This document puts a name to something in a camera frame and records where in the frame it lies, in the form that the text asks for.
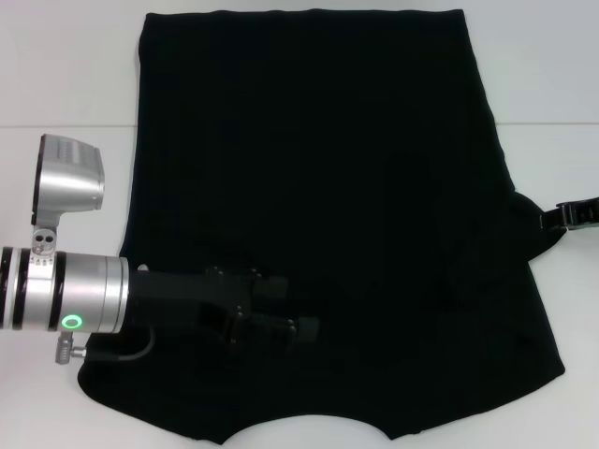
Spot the black shirt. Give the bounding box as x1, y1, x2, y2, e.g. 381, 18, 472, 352
74, 8, 567, 443

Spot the left gripper cable with plugs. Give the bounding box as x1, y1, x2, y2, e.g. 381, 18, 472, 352
54, 326, 155, 366

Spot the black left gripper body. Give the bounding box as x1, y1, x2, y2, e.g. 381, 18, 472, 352
128, 266, 256, 350

